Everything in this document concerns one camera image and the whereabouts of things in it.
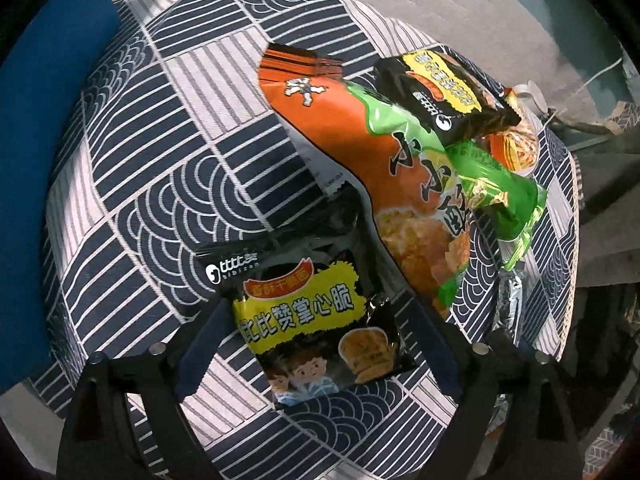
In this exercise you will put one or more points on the silver foil packet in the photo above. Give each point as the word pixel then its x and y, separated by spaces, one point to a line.
pixel 510 300

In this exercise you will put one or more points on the clear orange noodle snack packet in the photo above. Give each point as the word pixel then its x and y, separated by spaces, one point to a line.
pixel 515 147

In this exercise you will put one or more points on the black yellow-label snack packet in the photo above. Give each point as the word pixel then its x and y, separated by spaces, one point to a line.
pixel 300 310
pixel 450 100

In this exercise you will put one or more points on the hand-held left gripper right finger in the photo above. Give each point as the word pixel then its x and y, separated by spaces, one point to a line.
pixel 440 360

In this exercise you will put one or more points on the large orange green snack packet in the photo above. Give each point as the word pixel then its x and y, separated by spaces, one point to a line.
pixel 380 160

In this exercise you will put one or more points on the blue-edged cardboard box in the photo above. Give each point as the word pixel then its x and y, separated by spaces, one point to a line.
pixel 50 135

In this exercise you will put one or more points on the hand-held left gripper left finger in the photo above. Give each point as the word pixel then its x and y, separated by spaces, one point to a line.
pixel 200 355

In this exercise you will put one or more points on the navy white patterned tablecloth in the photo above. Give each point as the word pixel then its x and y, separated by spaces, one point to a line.
pixel 175 160

